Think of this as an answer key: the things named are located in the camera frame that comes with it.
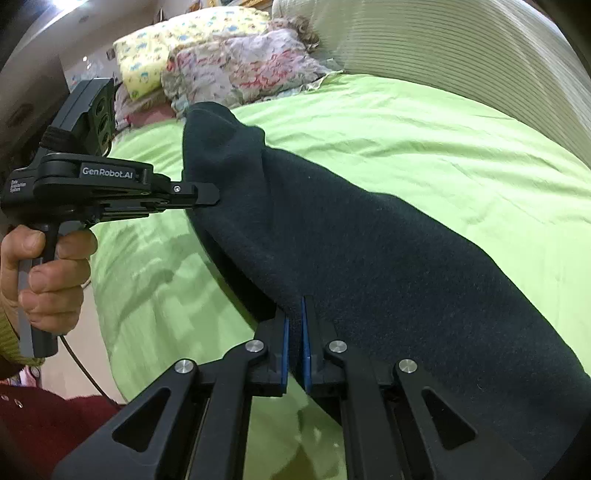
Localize dark navy pants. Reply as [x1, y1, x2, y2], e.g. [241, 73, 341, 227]
[183, 102, 590, 479]

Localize person's left hand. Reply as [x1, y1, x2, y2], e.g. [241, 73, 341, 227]
[1, 225, 98, 335]

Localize green bed sheet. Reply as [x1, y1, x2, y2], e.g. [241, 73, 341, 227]
[89, 72, 591, 480]

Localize floral pink pillow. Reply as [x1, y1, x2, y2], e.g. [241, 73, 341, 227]
[161, 17, 341, 116]

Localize yellow patterned pillow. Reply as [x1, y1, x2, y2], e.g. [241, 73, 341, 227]
[113, 6, 270, 100]

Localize red garment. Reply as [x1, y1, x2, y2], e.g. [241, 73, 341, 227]
[1, 383, 120, 479]

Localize yellow knitted sleeve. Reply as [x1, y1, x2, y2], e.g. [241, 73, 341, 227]
[0, 312, 44, 367]

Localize striped white headboard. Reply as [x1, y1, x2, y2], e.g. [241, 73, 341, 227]
[271, 0, 590, 163]

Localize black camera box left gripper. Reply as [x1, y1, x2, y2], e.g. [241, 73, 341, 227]
[40, 78, 115, 156]

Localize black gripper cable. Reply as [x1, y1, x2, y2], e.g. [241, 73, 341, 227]
[58, 334, 122, 408]

